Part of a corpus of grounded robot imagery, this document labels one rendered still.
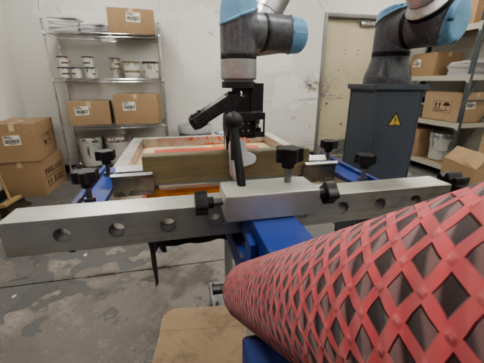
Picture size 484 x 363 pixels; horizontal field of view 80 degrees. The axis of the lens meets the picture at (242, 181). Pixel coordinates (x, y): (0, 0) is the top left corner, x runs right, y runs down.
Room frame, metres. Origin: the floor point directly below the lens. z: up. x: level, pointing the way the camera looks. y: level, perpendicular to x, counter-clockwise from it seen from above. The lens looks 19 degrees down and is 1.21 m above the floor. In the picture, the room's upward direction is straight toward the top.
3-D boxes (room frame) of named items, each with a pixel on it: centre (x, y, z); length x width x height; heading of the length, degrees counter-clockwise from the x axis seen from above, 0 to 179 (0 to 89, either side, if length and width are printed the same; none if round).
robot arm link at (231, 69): (0.66, 0.01, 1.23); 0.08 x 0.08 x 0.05
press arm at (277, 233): (0.31, -0.05, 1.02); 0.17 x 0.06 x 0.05; 12
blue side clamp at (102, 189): (0.57, 0.29, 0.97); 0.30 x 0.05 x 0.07; 12
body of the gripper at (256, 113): (0.65, 0.00, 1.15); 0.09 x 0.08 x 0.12; 102
